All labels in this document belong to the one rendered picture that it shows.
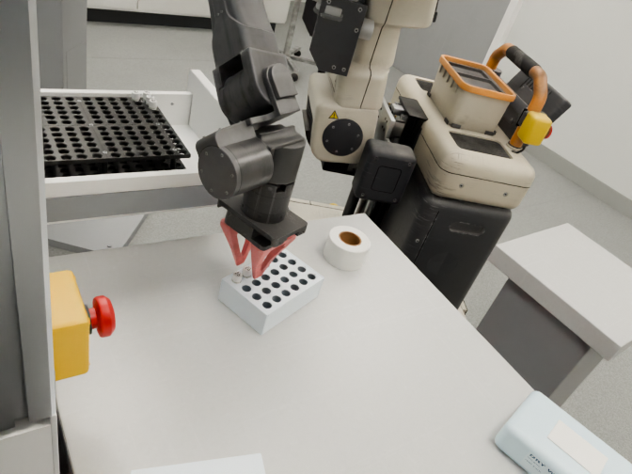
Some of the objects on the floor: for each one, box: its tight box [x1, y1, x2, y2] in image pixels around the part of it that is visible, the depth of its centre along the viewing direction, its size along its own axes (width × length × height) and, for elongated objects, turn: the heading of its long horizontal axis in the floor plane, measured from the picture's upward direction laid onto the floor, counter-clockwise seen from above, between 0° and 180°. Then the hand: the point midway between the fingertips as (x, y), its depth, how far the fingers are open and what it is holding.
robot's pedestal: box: [476, 223, 632, 407], centre depth 125 cm, size 30×30×76 cm
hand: (249, 265), depth 71 cm, fingers open, 3 cm apart
